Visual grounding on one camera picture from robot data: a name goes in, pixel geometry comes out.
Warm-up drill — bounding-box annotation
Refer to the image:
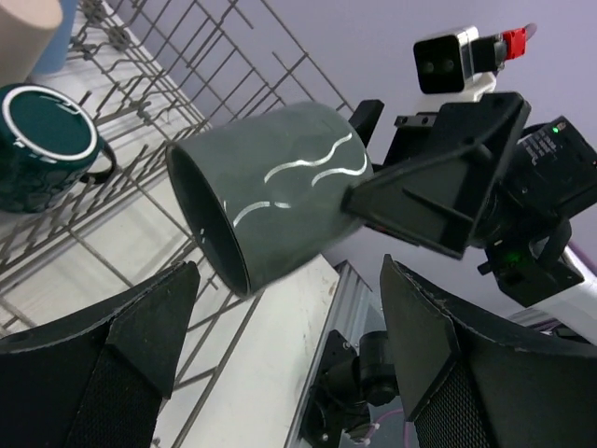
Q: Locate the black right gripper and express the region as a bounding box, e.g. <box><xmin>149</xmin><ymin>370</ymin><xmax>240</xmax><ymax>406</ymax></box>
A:
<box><xmin>342</xmin><ymin>92</ymin><xmax>530</xmax><ymax>259</ymax></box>

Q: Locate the dark teal mug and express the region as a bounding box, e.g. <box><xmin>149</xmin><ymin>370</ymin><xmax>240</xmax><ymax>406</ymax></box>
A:
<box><xmin>1</xmin><ymin>83</ymin><xmax>117</xmax><ymax>214</ymax></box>

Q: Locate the aluminium mounting rail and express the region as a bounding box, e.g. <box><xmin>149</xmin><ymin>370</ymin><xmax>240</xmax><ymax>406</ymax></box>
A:
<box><xmin>285</xmin><ymin>261</ymin><xmax>381</xmax><ymax>447</ymax></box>

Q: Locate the grey mug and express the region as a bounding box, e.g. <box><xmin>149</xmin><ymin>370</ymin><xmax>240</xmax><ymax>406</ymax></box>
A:
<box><xmin>166</xmin><ymin>102</ymin><xmax>373</xmax><ymax>298</ymax></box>

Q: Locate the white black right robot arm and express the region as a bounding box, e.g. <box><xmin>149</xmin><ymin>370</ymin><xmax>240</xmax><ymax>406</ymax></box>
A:
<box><xmin>342</xmin><ymin>92</ymin><xmax>596</xmax><ymax>341</ymax></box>

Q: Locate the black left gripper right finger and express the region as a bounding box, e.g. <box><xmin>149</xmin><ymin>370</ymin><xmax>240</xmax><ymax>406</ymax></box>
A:
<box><xmin>380</xmin><ymin>256</ymin><xmax>596</xmax><ymax>447</ymax></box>

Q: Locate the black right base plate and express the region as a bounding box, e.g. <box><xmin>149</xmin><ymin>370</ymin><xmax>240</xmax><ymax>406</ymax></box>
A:
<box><xmin>299</xmin><ymin>329</ymin><xmax>404</xmax><ymax>447</ymax></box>

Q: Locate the grey wire dish rack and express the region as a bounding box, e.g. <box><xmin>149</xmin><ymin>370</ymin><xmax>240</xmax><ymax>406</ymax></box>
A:
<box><xmin>1</xmin><ymin>1</ymin><xmax>353</xmax><ymax>447</ymax></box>

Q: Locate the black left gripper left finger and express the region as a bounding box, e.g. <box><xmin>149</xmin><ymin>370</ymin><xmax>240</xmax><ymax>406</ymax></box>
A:
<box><xmin>1</xmin><ymin>261</ymin><xmax>201</xmax><ymax>447</ymax></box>

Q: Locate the blue tall tumbler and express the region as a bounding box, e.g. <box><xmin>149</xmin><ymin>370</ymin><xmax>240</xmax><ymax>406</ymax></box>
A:
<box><xmin>32</xmin><ymin>0</ymin><xmax>79</xmax><ymax>76</ymax></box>

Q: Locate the beige tall cup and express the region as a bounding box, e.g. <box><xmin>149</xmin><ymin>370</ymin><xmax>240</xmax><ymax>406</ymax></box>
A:
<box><xmin>0</xmin><ymin>0</ymin><xmax>63</xmax><ymax>86</ymax></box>

